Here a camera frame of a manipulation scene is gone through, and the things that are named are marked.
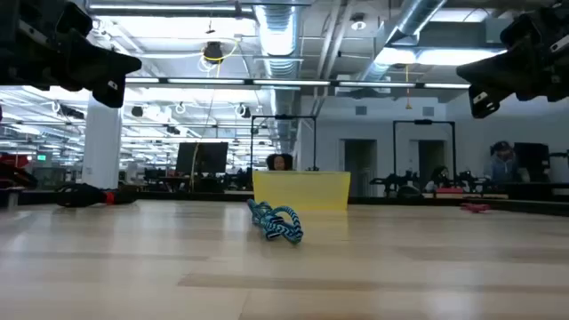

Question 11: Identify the black ceiling cord reel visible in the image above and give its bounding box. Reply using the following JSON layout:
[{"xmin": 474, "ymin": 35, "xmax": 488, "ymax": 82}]
[{"xmin": 203, "ymin": 41, "xmax": 225, "ymax": 64}]

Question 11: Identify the yellow hanging cord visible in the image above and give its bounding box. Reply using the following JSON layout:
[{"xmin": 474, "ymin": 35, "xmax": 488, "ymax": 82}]
[{"xmin": 188, "ymin": 61, "xmax": 223, "ymax": 192}]

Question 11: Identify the yellow translucent plastic bin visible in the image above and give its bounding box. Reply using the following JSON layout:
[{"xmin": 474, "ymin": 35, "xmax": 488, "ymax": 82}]
[{"xmin": 252, "ymin": 171, "xmax": 351, "ymax": 212}]

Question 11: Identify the person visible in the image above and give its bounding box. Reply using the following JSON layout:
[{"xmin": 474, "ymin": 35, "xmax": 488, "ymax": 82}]
[
  {"xmin": 483, "ymin": 140, "xmax": 531, "ymax": 184},
  {"xmin": 265, "ymin": 153, "xmax": 294, "ymax": 172},
  {"xmin": 425, "ymin": 165, "xmax": 451, "ymax": 193}
]

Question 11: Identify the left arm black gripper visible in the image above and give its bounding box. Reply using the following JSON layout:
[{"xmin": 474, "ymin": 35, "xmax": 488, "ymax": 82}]
[{"xmin": 0, "ymin": 0, "xmax": 142, "ymax": 109}]

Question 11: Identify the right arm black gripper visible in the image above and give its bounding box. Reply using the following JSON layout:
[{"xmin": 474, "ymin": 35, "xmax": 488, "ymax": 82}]
[{"xmin": 456, "ymin": 2, "xmax": 569, "ymax": 119}]

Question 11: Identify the silver ventilation duct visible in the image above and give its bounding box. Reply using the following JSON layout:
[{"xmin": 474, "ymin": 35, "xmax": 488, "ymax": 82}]
[{"xmin": 253, "ymin": 0, "xmax": 304, "ymax": 81}]

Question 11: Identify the blue braided USB-C cable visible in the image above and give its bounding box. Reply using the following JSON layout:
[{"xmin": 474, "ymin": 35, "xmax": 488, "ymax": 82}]
[{"xmin": 246, "ymin": 198, "xmax": 305, "ymax": 245}]

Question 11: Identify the black computer monitor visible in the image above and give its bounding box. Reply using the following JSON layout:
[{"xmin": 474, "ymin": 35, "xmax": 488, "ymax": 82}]
[
  {"xmin": 514, "ymin": 141, "xmax": 551, "ymax": 183},
  {"xmin": 175, "ymin": 141, "xmax": 229, "ymax": 175}
]

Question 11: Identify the black metal station frame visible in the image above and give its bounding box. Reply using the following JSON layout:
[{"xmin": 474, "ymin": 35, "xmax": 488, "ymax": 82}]
[
  {"xmin": 392, "ymin": 118, "xmax": 457, "ymax": 188},
  {"xmin": 250, "ymin": 114, "xmax": 318, "ymax": 172}
]

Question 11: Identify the white square building column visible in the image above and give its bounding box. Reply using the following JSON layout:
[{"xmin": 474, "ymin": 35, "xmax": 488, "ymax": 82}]
[{"xmin": 82, "ymin": 95, "xmax": 124, "ymax": 190}]

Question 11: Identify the red and black equipment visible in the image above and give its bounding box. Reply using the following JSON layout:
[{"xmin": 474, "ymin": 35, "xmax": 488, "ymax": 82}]
[{"xmin": 0, "ymin": 152, "xmax": 39, "ymax": 191}]

